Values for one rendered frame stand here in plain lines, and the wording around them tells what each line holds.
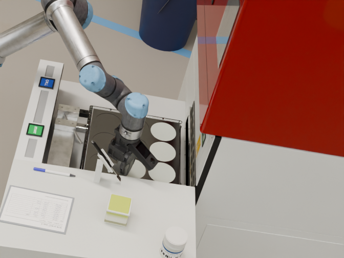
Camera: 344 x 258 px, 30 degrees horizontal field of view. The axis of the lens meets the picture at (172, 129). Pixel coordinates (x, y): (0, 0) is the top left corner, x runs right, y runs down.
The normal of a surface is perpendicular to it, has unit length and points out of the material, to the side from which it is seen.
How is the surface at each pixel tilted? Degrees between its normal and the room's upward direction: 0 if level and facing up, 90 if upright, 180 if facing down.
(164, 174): 0
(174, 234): 0
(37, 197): 0
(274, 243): 90
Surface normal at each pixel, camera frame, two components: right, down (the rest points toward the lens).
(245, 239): -0.01, 0.69
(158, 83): 0.22, -0.70
